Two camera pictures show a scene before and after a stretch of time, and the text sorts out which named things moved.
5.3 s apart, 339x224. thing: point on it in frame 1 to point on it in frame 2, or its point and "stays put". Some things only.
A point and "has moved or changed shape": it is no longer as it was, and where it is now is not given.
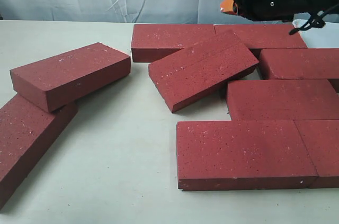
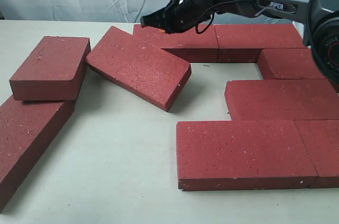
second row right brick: (300, 63) stays put
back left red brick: (150, 42) stays put
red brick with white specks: (56, 81) has moved or changed shape
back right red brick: (265, 36) stays put
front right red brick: (321, 137) stays put
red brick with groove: (203, 70) to (143, 68)
